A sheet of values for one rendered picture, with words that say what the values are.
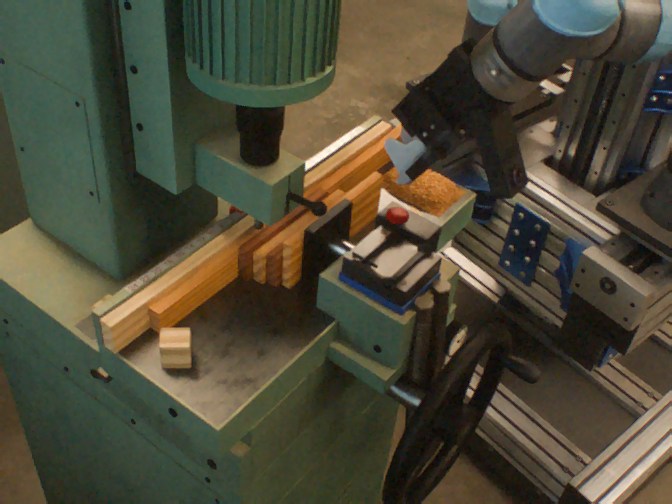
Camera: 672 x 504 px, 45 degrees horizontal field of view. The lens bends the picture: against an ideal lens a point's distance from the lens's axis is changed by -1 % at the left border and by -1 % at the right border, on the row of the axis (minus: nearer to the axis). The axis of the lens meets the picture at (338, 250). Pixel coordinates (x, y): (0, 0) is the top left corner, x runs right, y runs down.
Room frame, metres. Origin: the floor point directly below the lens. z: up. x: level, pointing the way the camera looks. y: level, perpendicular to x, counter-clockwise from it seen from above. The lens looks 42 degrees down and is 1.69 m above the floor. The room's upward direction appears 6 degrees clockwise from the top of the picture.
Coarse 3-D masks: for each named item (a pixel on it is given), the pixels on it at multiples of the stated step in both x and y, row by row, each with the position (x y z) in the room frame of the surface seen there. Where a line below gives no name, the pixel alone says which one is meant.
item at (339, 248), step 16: (336, 208) 0.85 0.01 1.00; (320, 224) 0.81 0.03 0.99; (336, 224) 0.84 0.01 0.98; (304, 240) 0.80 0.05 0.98; (320, 240) 0.81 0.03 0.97; (336, 240) 0.82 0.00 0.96; (304, 256) 0.80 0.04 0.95; (320, 256) 0.81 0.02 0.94; (336, 256) 0.81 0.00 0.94; (304, 272) 0.80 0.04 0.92; (320, 272) 0.81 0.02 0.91
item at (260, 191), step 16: (224, 128) 0.90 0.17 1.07; (208, 144) 0.86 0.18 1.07; (224, 144) 0.87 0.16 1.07; (208, 160) 0.85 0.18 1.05; (224, 160) 0.83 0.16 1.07; (240, 160) 0.83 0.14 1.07; (288, 160) 0.85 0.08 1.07; (208, 176) 0.85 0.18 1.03; (224, 176) 0.83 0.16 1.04; (240, 176) 0.82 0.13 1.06; (256, 176) 0.81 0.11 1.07; (272, 176) 0.81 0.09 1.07; (288, 176) 0.82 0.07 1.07; (304, 176) 0.85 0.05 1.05; (224, 192) 0.83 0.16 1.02; (240, 192) 0.82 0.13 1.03; (256, 192) 0.80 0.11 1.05; (272, 192) 0.79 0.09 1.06; (240, 208) 0.82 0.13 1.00; (256, 208) 0.80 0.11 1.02; (272, 208) 0.79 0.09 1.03; (288, 208) 0.82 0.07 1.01; (272, 224) 0.79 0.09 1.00
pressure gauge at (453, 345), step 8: (456, 320) 0.96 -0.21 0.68; (448, 328) 0.94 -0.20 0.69; (456, 328) 0.94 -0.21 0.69; (464, 328) 0.95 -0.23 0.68; (448, 336) 0.93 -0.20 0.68; (456, 336) 0.92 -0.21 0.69; (464, 336) 0.96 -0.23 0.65; (448, 344) 0.92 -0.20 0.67; (456, 344) 0.94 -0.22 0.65; (448, 352) 0.91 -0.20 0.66
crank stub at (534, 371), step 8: (504, 352) 0.75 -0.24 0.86; (504, 360) 0.73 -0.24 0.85; (512, 360) 0.73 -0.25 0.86; (520, 360) 0.73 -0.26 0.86; (512, 368) 0.72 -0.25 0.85; (520, 368) 0.72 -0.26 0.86; (528, 368) 0.72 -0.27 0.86; (536, 368) 0.72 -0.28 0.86; (520, 376) 0.71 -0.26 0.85; (528, 376) 0.71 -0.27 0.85; (536, 376) 0.71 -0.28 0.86
